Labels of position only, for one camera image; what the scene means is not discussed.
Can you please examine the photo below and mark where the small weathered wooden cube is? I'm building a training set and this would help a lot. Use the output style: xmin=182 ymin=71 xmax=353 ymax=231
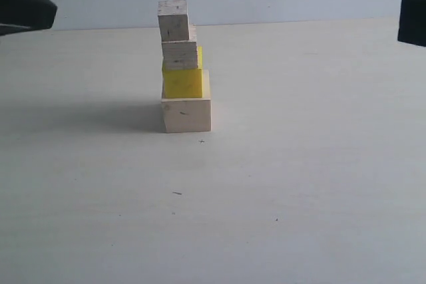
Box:
xmin=158 ymin=0 xmax=189 ymax=41

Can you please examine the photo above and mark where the medium weathered wooden cube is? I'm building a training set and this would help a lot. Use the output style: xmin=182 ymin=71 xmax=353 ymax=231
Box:
xmin=162 ymin=25 xmax=201 ymax=70

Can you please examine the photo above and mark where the yellow cube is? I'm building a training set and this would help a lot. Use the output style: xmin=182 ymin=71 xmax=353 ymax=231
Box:
xmin=162 ymin=46 xmax=203 ymax=98

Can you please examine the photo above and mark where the large pale wooden cube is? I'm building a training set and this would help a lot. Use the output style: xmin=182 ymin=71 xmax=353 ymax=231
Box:
xmin=161 ymin=69 xmax=212 ymax=133

